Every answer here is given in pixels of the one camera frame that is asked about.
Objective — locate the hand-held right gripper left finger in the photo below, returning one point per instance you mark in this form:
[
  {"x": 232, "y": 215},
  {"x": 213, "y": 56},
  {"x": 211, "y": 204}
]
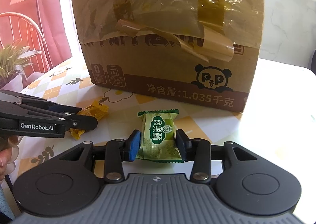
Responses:
[{"x": 133, "y": 146}]

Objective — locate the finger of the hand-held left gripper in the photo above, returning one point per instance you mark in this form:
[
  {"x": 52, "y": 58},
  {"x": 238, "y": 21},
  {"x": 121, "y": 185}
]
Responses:
[
  {"x": 53, "y": 108},
  {"x": 81, "y": 122}
]

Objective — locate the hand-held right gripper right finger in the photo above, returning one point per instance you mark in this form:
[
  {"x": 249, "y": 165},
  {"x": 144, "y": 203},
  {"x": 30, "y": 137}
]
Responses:
[{"x": 181, "y": 147}]

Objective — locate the small yellow candy packet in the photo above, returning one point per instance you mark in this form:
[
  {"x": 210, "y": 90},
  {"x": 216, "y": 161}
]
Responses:
[{"x": 95, "y": 111}]

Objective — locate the pale green pastry packet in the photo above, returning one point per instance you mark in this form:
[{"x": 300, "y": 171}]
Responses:
[{"x": 160, "y": 135}]

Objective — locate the taped cardboard box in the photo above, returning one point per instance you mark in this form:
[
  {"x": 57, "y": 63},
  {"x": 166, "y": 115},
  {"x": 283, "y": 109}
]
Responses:
[{"x": 160, "y": 65}]

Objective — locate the person's left hand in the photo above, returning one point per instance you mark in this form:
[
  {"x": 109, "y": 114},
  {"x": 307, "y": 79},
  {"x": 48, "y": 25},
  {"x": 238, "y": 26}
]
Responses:
[{"x": 6, "y": 162}]

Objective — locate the printed wall cloth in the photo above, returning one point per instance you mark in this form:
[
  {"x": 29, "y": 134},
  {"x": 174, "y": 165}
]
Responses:
[{"x": 24, "y": 28}]

